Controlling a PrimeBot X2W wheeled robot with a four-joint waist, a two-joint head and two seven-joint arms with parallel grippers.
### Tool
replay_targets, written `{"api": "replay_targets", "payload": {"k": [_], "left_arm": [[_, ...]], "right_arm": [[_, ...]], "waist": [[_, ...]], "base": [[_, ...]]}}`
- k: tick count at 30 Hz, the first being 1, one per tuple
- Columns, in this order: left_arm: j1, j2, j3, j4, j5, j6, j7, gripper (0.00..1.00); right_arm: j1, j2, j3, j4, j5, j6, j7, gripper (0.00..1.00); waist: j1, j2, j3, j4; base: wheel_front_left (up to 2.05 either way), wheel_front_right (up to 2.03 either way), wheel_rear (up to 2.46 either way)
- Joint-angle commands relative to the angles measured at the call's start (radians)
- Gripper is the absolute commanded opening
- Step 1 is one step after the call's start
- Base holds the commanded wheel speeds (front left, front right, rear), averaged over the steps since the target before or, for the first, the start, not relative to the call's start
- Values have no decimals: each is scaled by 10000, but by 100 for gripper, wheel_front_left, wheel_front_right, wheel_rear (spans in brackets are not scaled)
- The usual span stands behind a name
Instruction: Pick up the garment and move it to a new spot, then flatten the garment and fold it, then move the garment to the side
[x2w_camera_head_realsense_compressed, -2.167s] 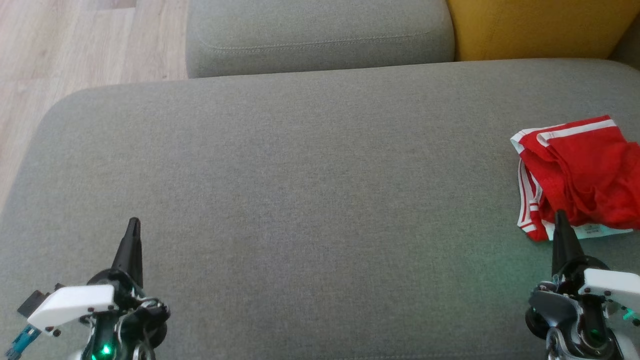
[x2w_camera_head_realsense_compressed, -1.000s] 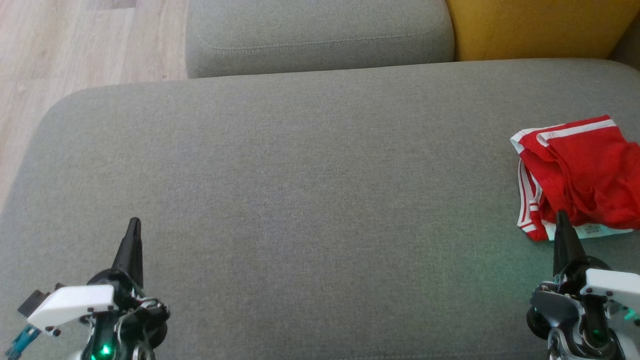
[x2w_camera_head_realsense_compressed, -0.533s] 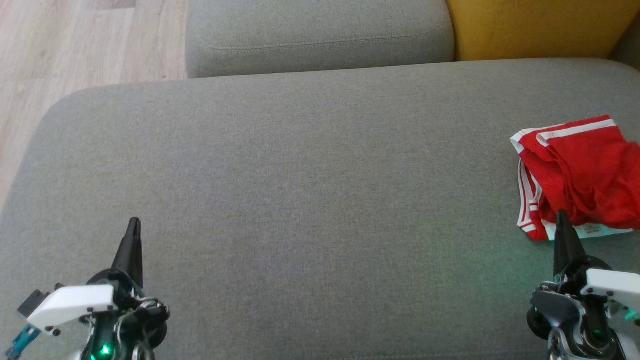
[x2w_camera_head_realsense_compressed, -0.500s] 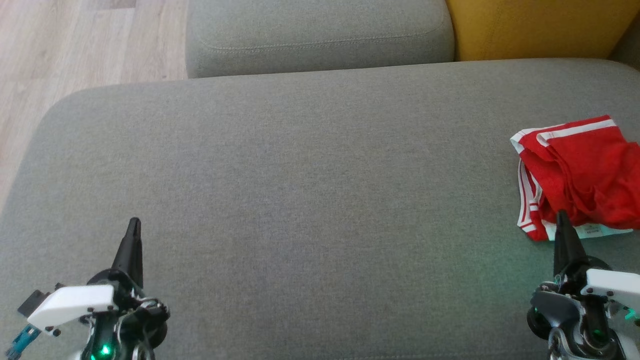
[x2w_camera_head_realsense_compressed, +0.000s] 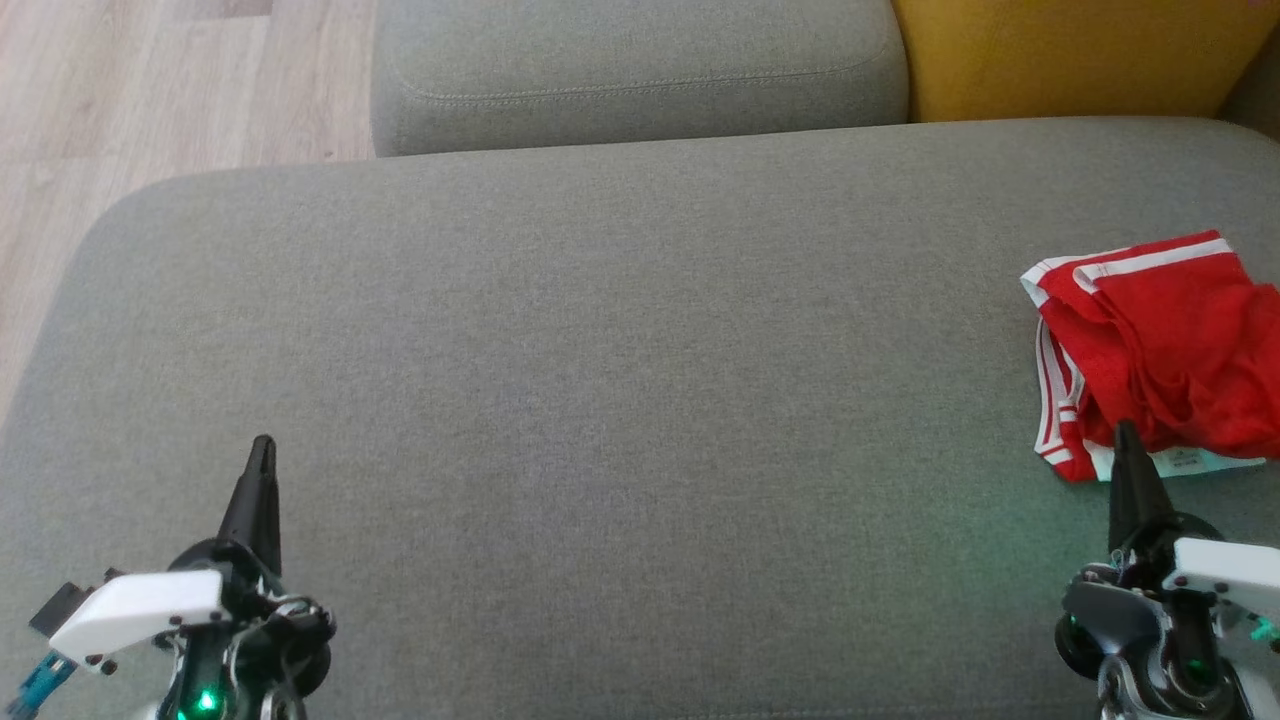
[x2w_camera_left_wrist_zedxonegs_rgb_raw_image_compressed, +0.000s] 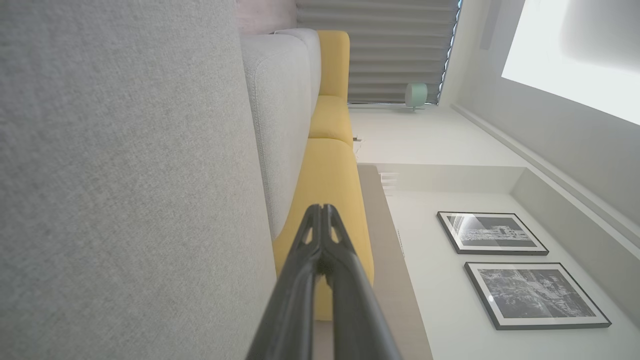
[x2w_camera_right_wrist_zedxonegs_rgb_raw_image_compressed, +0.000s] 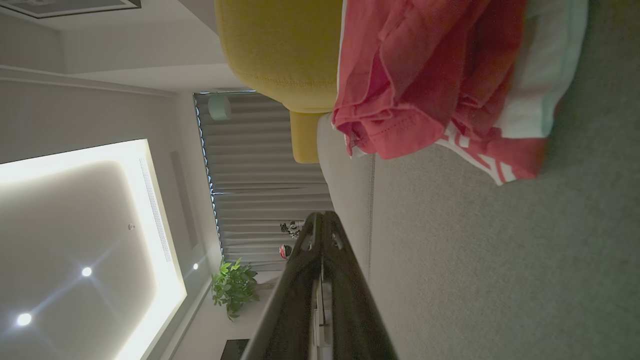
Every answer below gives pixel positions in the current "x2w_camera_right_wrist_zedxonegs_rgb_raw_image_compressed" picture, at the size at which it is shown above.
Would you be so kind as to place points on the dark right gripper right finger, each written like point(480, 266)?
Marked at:
point(355, 310)

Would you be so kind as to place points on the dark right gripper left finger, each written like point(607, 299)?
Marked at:
point(290, 300)

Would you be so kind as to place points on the red shorts with white stripe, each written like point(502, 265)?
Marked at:
point(400, 75)

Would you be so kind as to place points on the red Bulls 23 jersey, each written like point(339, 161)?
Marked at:
point(545, 75)

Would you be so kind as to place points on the red round helmet toy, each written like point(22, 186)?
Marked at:
point(285, 251)

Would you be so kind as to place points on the green potted plant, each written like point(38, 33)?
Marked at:
point(234, 287)

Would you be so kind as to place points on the black white toy figure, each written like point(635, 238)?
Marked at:
point(292, 228)

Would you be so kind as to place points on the dark low cabinet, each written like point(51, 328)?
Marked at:
point(235, 350)

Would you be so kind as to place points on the grey pleated curtain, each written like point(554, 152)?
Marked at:
point(260, 170)

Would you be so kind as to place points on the grey sofa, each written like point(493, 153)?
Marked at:
point(500, 275)

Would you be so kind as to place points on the small yellow cushion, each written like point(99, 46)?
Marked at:
point(304, 137)

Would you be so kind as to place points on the large yellow sofa cushion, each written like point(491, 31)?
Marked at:
point(280, 45)

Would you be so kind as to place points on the dark ceiling air vent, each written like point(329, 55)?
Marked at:
point(65, 6)

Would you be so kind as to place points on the pale round wall lamp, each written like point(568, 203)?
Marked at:
point(219, 106)

